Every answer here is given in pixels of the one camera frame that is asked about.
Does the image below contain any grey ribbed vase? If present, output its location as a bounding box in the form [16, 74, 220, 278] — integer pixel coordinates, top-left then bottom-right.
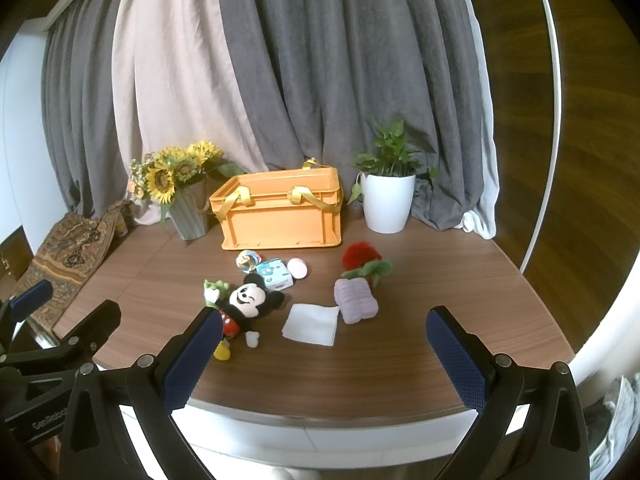
[168, 180, 208, 242]

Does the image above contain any green potted plant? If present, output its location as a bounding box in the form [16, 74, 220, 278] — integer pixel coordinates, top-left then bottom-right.
[352, 119, 439, 203]

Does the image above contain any patterned brown rug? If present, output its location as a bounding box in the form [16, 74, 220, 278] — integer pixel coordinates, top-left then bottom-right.
[13, 200, 131, 337]

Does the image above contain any red green plush flower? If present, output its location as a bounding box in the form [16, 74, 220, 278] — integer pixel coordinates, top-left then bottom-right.
[341, 240, 393, 287]

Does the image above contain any grey curtain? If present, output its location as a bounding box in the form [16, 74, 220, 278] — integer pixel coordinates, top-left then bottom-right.
[42, 0, 499, 238]

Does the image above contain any colourful scarf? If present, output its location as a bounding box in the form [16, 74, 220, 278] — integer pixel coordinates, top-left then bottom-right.
[235, 249, 262, 274]

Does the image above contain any orange plastic storage crate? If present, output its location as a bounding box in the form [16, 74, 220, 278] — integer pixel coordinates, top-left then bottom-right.
[209, 158, 344, 250]

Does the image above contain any white folded cloth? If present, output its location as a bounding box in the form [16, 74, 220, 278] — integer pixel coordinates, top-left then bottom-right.
[282, 304, 340, 347]

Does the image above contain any sunflower bouquet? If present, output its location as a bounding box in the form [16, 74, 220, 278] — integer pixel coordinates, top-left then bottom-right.
[127, 140, 245, 223]

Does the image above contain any green plush frog toy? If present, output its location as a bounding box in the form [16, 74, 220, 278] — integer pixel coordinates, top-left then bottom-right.
[203, 280, 230, 309]

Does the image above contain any crumpled newspaper pile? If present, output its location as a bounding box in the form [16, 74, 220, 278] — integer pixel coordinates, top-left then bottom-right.
[584, 373, 639, 479]

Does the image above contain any blue cartoon tissue pack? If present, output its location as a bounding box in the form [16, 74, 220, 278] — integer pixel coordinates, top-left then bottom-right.
[256, 258, 294, 292]

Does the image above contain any beige curtain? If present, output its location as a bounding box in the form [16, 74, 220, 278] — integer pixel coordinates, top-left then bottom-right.
[110, 0, 270, 226]

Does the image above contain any white plant pot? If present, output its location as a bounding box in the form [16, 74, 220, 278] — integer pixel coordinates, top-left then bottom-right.
[358, 172, 416, 234]

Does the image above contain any Mickey Mouse plush toy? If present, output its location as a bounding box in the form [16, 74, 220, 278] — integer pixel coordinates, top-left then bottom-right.
[214, 273, 285, 361]

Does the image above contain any pink white powder puff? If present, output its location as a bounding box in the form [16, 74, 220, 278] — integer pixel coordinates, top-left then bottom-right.
[286, 258, 308, 280]

